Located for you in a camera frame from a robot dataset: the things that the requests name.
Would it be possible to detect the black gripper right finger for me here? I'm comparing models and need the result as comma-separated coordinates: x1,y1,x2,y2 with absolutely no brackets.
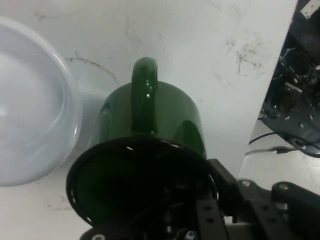
209,158,320,240

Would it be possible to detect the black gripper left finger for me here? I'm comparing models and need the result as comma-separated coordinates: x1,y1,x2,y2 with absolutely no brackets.
172,179,229,240

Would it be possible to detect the green enamel mug white lettering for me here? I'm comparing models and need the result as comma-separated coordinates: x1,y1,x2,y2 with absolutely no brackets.
65,56,221,229

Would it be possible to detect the black electronic device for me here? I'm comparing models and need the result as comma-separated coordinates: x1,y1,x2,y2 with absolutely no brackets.
258,0,320,159

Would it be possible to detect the blue bowl white inside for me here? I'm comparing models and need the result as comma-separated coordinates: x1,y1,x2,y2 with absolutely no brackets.
0,16,84,188

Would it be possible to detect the grey cable with plug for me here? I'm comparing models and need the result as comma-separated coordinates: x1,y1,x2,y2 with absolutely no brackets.
245,145,299,156

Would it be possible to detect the black thin floor wire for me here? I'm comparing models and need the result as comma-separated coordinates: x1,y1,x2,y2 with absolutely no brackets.
248,131,288,145

